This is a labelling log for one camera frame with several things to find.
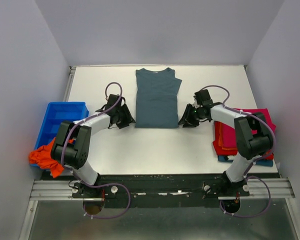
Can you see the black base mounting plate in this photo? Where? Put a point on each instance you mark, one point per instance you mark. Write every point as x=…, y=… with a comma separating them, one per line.
x=161, y=191

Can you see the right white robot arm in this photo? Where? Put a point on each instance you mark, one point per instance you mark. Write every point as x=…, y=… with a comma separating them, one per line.
x=255, y=139

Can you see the folded magenta t-shirt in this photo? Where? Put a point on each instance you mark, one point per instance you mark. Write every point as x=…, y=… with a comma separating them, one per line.
x=265, y=113

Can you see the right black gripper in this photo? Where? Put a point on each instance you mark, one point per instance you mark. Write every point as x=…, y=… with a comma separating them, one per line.
x=190, y=123

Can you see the crumpled orange t-shirt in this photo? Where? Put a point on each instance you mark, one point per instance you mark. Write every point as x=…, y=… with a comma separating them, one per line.
x=42, y=157

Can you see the folded red t-shirt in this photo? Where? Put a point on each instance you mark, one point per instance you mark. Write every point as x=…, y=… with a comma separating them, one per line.
x=221, y=152

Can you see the folded navy patterned t-shirt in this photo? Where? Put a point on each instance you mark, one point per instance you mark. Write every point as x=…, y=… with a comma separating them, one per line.
x=230, y=159

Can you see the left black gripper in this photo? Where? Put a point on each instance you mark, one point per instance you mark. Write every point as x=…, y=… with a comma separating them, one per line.
x=128, y=118

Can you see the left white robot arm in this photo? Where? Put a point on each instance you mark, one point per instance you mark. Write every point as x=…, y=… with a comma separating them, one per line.
x=72, y=142

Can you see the blue plastic bin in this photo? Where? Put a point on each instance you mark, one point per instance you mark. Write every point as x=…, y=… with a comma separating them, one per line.
x=56, y=112

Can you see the folded orange t-shirt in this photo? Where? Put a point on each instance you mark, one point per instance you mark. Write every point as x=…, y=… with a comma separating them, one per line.
x=225, y=137

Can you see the teal grey t-shirt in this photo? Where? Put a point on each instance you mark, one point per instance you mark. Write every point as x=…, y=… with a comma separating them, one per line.
x=157, y=99

